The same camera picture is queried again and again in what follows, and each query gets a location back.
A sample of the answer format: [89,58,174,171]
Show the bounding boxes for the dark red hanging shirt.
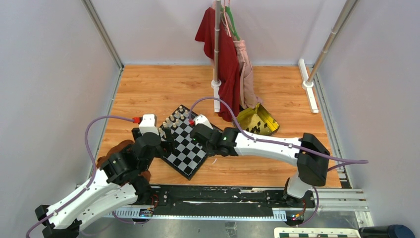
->
[195,7,240,116]

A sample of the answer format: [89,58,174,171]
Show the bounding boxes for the silver right rack pole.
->
[306,0,359,85]

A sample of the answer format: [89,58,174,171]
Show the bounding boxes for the white right rack foot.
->
[298,59,319,114]

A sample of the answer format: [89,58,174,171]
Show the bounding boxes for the white centre rack foot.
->
[211,79,221,113]

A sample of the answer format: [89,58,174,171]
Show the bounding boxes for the cream chess pieces row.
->
[159,105,192,136]

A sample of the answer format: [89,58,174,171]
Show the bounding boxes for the yellow metal tin tray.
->
[236,103,280,136]

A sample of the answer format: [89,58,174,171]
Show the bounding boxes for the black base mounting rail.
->
[134,185,316,218]

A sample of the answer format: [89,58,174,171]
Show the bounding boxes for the black chess pieces in tin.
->
[246,121,268,134]

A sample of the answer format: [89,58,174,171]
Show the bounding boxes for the black white chessboard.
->
[158,109,208,180]

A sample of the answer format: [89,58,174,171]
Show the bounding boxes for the silver rack pole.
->
[306,0,359,85]
[213,0,221,86]

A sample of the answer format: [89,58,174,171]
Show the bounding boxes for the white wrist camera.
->
[194,114,213,129]
[138,114,159,135]

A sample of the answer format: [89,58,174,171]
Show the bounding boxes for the dark blue cylinder object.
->
[359,225,416,238]

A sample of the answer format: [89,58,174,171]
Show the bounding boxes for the silver centre rack pole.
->
[213,0,221,86]

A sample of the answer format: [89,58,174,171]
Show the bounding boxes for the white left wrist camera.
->
[138,114,159,135]

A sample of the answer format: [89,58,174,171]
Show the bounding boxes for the brown crumpled cloth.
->
[96,140,151,186]

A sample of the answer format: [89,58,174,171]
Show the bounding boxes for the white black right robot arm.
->
[190,124,330,207]

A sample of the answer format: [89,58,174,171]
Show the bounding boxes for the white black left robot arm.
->
[35,127,175,238]

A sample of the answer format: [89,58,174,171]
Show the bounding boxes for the green white chessboard box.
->
[273,227,361,238]

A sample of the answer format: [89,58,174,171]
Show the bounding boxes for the pink hanging garment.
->
[220,2,263,110]

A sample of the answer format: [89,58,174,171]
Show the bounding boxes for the green clothes hanger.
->
[221,5,241,41]

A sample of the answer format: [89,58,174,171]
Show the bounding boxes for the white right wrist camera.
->
[194,114,213,129]

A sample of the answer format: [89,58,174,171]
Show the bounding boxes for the white rack foot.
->
[298,59,319,114]
[211,79,221,113]

